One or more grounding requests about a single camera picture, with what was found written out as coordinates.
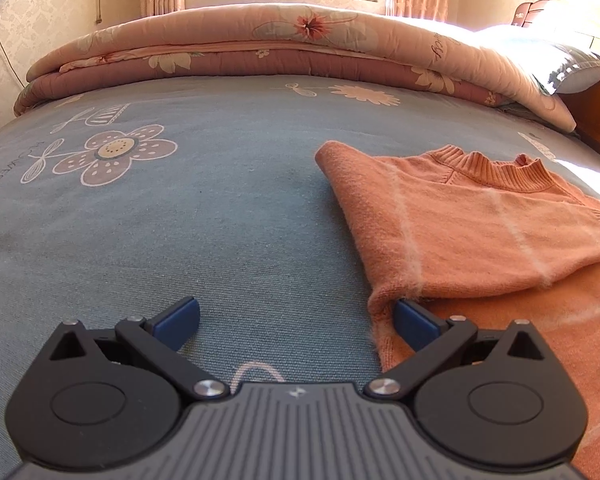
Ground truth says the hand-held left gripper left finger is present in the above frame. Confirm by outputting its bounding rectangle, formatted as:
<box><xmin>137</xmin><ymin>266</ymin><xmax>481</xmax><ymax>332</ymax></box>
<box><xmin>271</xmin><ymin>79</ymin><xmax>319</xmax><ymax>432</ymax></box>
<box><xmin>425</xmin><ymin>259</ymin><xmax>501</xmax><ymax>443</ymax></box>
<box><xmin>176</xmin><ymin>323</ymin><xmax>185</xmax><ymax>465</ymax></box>
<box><xmin>47</xmin><ymin>296</ymin><xmax>230</xmax><ymax>404</ymax></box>

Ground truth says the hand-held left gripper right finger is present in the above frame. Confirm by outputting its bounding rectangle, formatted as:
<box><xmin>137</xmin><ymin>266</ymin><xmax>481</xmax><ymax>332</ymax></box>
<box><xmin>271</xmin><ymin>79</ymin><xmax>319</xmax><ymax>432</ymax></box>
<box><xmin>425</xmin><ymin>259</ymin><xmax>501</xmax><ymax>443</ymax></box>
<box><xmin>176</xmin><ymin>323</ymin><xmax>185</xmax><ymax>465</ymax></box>
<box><xmin>364</xmin><ymin>297</ymin><xmax>551</xmax><ymax>404</ymax></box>

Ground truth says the orange knit sweater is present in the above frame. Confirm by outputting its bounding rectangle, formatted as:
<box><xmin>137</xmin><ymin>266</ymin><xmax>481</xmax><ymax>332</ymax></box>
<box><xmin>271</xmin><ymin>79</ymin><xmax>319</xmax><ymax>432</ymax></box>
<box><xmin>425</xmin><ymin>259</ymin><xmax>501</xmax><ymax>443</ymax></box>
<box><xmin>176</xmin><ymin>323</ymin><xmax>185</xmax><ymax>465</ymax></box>
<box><xmin>314</xmin><ymin>140</ymin><xmax>600</xmax><ymax>480</ymax></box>

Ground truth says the grey-blue pillow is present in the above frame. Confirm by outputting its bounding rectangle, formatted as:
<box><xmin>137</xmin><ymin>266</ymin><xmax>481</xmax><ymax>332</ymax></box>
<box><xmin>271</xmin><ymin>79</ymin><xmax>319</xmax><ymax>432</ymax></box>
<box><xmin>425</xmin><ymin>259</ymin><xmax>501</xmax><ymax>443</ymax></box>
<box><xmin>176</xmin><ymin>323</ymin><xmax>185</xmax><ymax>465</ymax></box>
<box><xmin>472</xmin><ymin>22</ymin><xmax>600</xmax><ymax>96</ymax></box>

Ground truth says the pink floral quilt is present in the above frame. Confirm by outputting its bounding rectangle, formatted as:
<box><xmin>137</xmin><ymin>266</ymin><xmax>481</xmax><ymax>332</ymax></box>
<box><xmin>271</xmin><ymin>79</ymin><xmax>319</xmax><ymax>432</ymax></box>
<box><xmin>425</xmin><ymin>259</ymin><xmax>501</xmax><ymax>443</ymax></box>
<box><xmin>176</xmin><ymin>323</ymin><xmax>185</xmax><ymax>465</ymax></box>
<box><xmin>12</xmin><ymin>2</ymin><xmax>578</xmax><ymax>133</ymax></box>

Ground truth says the black television cable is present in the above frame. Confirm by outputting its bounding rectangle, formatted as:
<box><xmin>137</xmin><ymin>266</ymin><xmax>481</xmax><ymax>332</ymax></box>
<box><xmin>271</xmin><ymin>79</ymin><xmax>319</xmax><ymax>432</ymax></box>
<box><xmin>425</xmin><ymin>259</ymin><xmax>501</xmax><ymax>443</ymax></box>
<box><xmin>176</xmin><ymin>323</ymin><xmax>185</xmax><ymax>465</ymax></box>
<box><xmin>0</xmin><ymin>0</ymin><xmax>25</xmax><ymax>85</ymax></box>

